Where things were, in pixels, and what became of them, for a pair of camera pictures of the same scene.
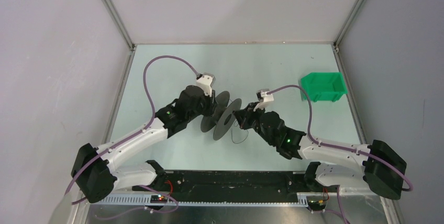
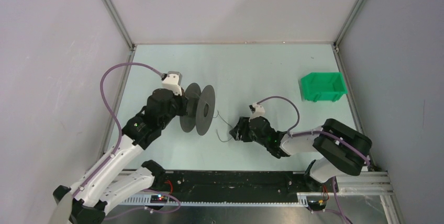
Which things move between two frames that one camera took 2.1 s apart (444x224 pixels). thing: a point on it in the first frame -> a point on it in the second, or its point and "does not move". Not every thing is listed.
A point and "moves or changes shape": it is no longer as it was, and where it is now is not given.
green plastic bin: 323,86 does not move
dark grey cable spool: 223,119 moves or changes shape
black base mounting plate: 230,185 does not move
